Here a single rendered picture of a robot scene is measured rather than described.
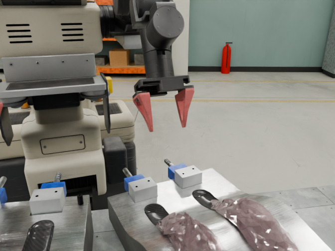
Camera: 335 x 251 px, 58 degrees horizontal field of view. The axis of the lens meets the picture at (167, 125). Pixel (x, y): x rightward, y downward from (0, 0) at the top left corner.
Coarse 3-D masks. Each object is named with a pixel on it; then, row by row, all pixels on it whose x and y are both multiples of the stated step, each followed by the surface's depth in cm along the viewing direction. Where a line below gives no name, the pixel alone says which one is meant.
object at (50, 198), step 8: (56, 176) 62; (48, 184) 57; (56, 184) 57; (64, 184) 57; (40, 192) 52; (48, 192) 52; (56, 192) 52; (64, 192) 57; (32, 200) 50; (40, 200) 50; (48, 200) 51; (56, 200) 51; (64, 200) 55; (32, 208) 51; (40, 208) 51; (48, 208) 51; (56, 208) 51
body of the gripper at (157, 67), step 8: (144, 56) 60; (152, 56) 58; (160, 56) 58; (168, 56) 59; (152, 64) 58; (160, 64) 58; (168, 64) 59; (152, 72) 58; (160, 72) 58; (168, 72) 58; (144, 80) 56; (152, 80) 57; (160, 80) 57; (184, 80) 59; (136, 88) 60
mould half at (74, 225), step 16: (0, 208) 53; (16, 208) 53; (64, 208) 53; (80, 208) 53; (0, 224) 49; (16, 224) 49; (32, 224) 49; (64, 224) 49; (80, 224) 49; (0, 240) 46; (16, 240) 46; (64, 240) 46; (80, 240) 46
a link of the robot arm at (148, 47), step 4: (148, 24) 57; (144, 28) 59; (140, 32) 60; (144, 32) 59; (140, 36) 61; (144, 36) 59; (144, 40) 59; (144, 44) 59; (148, 44) 58; (144, 48) 59; (148, 48) 58; (152, 48) 58; (156, 48) 58; (168, 48) 59; (144, 52) 59; (160, 52) 59
